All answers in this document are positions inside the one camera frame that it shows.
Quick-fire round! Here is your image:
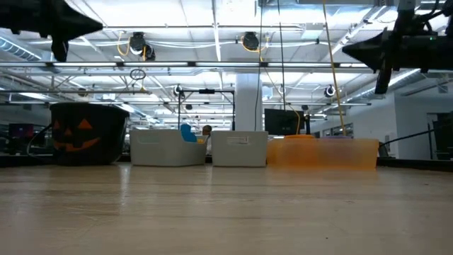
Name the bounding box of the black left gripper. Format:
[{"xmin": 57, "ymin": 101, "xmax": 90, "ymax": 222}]
[{"xmin": 0, "ymin": 0, "xmax": 104, "ymax": 63}]

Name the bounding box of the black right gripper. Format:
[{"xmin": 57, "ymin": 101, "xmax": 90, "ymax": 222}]
[{"xmin": 342, "ymin": 0, "xmax": 453, "ymax": 96}]

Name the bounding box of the large light blue block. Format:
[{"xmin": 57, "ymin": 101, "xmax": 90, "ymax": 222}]
[{"xmin": 180, "ymin": 123, "xmax": 198, "ymax": 144}]

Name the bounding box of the black jack-o-lantern bucket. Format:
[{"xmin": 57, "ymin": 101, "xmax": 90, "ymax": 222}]
[{"xmin": 25, "ymin": 101, "xmax": 131, "ymax": 166}]

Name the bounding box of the black equipment cabinet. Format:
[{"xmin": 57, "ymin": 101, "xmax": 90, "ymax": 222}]
[{"xmin": 430, "ymin": 111, "xmax": 453, "ymax": 160}]

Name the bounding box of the orange plastic storage bin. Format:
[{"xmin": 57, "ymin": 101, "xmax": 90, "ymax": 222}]
[{"xmin": 265, "ymin": 133, "xmax": 379, "ymax": 171}]

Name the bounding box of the black computer monitor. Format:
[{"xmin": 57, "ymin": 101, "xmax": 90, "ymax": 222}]
[{"xmin": 264, "ymin": 108, "xmax": 306, "ymax": 137}]

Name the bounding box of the dark monitor with red screen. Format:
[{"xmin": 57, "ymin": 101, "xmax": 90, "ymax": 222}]
[{"xmin": 8, "ymin": 123, "xmax": 35, "ymax": 139}]

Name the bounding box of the white pillar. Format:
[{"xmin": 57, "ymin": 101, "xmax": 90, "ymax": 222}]
[{"xmin": 235, "ymin": 72, "xmax": 263, "ymax": 132}]

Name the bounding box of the grey plastic storage bin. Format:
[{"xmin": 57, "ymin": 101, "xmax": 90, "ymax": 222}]
[
  {"xmin": 129, "ymin": 128, "xmax": 210, "ymax": 167},
  {"xmin": 211, "ymin": 130, "xmax": 269, "ymax": 168}
]

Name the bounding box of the person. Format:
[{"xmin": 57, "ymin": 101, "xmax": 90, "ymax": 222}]
[{"xmin": 201, "ymin": 124, "xmax": 214, "ymax": 155}]

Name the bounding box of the silver ventilation duct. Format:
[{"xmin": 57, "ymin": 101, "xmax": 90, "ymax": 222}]
[{"xmin": 345, "ymin": 67, "xmax": 424, "ymax": 103}]

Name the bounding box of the yellow power cable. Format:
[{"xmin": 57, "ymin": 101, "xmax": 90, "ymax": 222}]
[{"xmin": 321, "ymin": 0, "xmax": 347, "ymax": 136}]

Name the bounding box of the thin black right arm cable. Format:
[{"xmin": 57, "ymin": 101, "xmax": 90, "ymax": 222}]
[{"xmin": 379, "ymin": 120, "xmax": 453, "ymax": 147}]

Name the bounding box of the black camera rig frame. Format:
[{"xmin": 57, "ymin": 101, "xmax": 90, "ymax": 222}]
[{"xmin": 178, "ymin": 88, "xmax": 236, "ymax": 131}]

